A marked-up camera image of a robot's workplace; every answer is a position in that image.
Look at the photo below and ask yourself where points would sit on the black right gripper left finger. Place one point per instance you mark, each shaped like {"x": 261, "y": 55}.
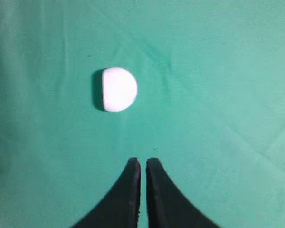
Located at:
{"x": 119, "y": 208}

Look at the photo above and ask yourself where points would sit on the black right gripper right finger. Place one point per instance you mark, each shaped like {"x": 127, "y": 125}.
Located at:
{"x": 167, "y": 207}

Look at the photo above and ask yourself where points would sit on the green table cloth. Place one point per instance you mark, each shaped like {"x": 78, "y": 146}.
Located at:
{"x": 210, "y": 105}

